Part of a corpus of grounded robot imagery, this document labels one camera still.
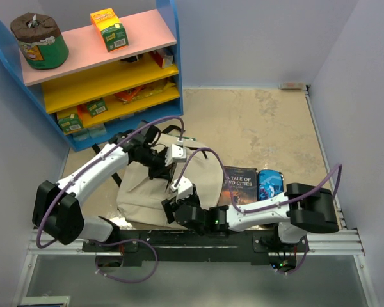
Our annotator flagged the beige canvas backpack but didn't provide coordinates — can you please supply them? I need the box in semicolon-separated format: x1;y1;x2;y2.
116;152;223;229

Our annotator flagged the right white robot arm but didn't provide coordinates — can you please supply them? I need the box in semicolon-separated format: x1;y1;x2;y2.
161;182;339;251

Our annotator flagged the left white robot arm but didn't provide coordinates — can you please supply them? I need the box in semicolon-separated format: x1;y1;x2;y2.
32;123;184;251

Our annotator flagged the yellow snack bag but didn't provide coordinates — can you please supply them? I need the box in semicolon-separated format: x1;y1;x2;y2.
135;78;176;100

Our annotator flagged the brown green toilet roll pack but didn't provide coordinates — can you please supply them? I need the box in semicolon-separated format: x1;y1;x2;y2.
10;13;69;70

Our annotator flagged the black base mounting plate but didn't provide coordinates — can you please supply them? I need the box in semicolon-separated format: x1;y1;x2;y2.
83;230;308;268

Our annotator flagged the dark tale of two cities book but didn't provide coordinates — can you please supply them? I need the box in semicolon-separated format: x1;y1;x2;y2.
225;166;258;205

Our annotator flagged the orange snack packet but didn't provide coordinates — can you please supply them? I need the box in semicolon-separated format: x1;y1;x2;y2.
114;85;144;104

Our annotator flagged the green sponge box middle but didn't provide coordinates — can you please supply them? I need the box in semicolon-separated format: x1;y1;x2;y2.
84;98;108;117

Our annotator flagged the blue wooden shelf unit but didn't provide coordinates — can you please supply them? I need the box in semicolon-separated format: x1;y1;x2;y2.
0;1;184;151

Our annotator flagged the green sponge box left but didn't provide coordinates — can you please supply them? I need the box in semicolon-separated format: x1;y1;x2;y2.
57;113;83;134

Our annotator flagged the blue pencil case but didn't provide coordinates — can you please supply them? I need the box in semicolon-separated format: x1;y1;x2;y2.
257;169;284;201

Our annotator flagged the black object on shelf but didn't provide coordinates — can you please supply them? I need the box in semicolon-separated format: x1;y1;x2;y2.
120;54;144;63

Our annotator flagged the red white small box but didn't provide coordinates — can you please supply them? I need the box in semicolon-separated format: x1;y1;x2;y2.
149;49;173;68

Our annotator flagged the orange green sponge box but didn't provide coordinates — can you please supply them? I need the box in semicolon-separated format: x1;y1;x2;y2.
90;8;129;52

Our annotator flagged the small white orange label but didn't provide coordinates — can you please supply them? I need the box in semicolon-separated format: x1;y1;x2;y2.
278;82;307;91

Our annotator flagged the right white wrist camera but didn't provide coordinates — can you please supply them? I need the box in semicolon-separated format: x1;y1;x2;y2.
170;176;193;200

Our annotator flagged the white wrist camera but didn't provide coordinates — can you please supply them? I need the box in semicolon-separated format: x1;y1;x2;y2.
165;144;187;166
170;176;193;200

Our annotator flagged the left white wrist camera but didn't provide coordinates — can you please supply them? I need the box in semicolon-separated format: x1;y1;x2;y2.
165;144;187;166

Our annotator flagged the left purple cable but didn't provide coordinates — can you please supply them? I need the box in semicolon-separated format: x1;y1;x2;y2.
35;116;186;249

